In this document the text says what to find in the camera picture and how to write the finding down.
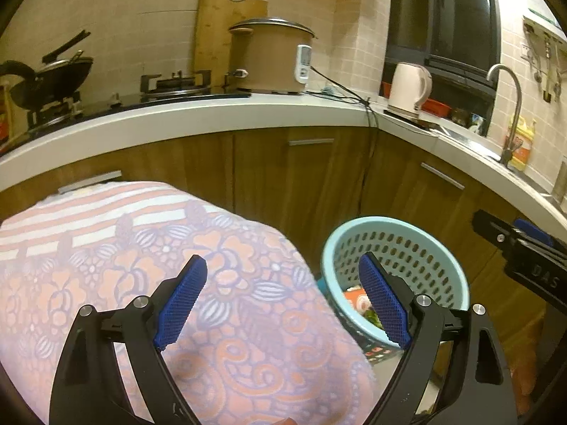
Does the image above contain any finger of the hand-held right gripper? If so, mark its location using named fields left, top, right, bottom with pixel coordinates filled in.
left=513, top=219, right=567, bottom=261
left=472, top=209, right=567, bottom=309

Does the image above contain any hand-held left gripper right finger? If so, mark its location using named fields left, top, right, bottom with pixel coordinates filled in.
left=358, top=251, right=519, bottom=425

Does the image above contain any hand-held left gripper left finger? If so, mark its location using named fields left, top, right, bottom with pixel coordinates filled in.
left=49, top=254, right=209, bottom=425

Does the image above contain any orange white wrapper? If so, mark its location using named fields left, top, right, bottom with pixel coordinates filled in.
left=344, top=287, right=374, bottom=316

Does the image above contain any light blue plastic basket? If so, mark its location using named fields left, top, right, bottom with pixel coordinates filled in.
left=320, top=216, right=470, bottom=366

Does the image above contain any pink floral striped cloth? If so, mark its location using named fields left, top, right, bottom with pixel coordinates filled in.
left=0, top=181, right=378, bottom=425

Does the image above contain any yellow dish soap bottle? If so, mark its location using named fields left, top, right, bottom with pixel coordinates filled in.
left=505, top=115, right=538, bottom=173

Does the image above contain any steel kitchen faucet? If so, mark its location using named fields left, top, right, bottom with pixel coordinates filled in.
left=486, top=64, right=524, bottom=165

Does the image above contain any wooden base cabinet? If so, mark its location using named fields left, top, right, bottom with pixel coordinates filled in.
left=0, top=126, right=567, bottom=319

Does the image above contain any red box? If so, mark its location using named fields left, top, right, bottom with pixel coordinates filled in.
left=421, top=98, right=453, bottom=118

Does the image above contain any hanging utensil rack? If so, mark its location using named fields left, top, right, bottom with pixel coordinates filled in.
left=522, top=15, right=567, bottom=103

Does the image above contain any white electric kettle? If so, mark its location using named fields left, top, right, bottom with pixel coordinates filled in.
left=387, top=62, right=434, bottom=119

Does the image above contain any black gas stove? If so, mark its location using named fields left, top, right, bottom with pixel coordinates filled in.
left=0, top=70, right=252, bottom=143

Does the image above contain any dark window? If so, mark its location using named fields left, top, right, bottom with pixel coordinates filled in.
left=383, top=0, right=502, bottom=138

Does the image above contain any white plug-in power meter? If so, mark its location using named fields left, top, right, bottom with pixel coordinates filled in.
left=293, top=44, right=313, bottom=85

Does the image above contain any brown rice cooker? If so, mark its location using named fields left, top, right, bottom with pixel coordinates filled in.
left=225, top=18, right=318, bottom=96

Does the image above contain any black wok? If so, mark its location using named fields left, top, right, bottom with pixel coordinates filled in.
left=0, top=30, right=95, bottom=112

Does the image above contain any wooden cutting board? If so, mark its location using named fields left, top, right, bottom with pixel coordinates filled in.
left=194, top=0, right=269, bottom=86

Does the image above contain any metal cabinet handle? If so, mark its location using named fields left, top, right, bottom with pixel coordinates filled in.
left=57, top=170, right=123, bottom=195
left=420, top=162, right=467, bottom=191
left=287, top=137, right=336, bottom=147

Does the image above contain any black power cable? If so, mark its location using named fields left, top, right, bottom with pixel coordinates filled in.
left=309, top=66, right=378, bottom=215

